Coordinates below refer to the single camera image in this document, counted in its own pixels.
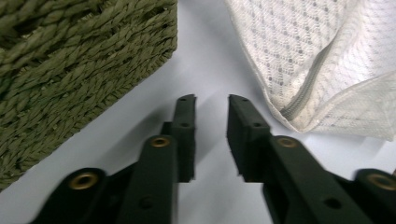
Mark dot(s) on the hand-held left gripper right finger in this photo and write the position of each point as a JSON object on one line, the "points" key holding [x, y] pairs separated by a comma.
{"points": [[249, 149]]}

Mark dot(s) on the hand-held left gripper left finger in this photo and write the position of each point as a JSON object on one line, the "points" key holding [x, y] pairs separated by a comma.
{"points": [[183, 143]]}

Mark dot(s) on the white mesh laundry bag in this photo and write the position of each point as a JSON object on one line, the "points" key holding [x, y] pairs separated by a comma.
{"points": [[311, 46]]}

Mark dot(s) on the green woven basket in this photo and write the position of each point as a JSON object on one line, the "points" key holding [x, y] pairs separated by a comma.
{"points": [[68, 77]]}

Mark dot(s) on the white table sheet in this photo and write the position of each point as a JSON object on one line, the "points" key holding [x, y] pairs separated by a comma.
{"points": [[205, 46]]}

